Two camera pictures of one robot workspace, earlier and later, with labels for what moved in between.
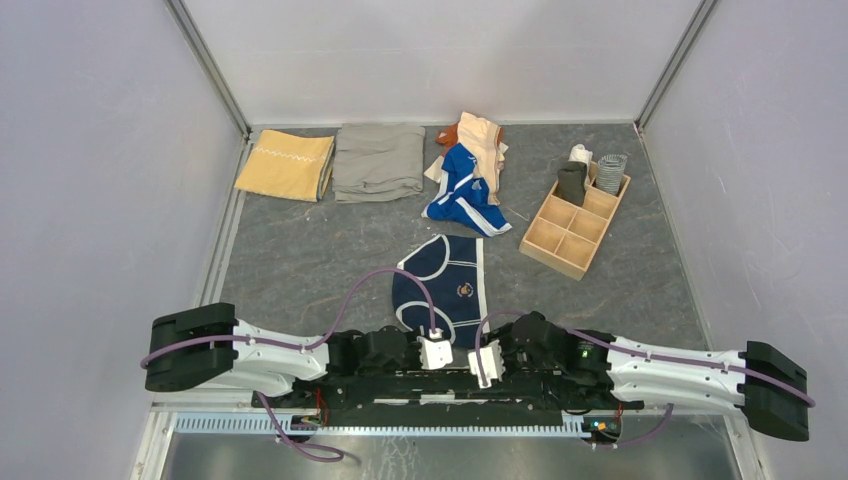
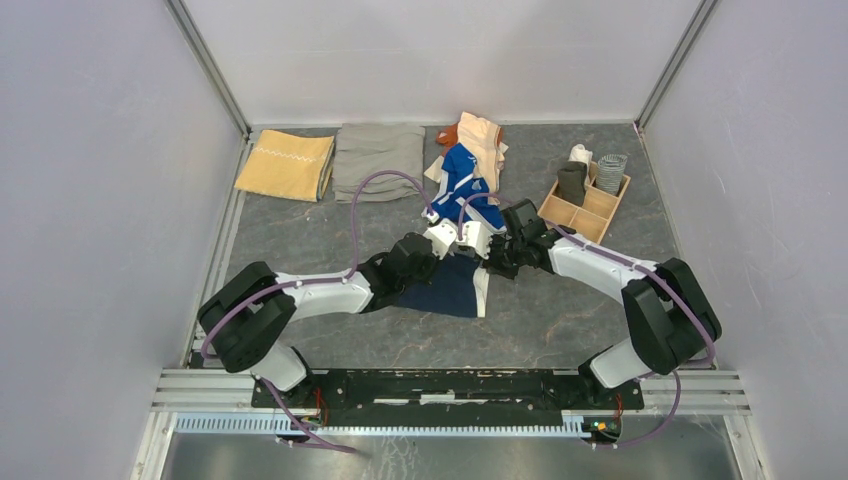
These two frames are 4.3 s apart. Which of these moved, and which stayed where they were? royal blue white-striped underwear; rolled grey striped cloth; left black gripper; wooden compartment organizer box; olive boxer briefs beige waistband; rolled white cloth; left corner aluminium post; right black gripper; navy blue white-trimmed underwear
Moved: navy blue white-trimmed underwear; right black gripper; left black gripper
Stayed: rolled grey striped cloth; left corner aluminium post; rolled white cloth; olive boxer briefs beige waistband; wooden compartment organizer box; royal blue white-striped underwear
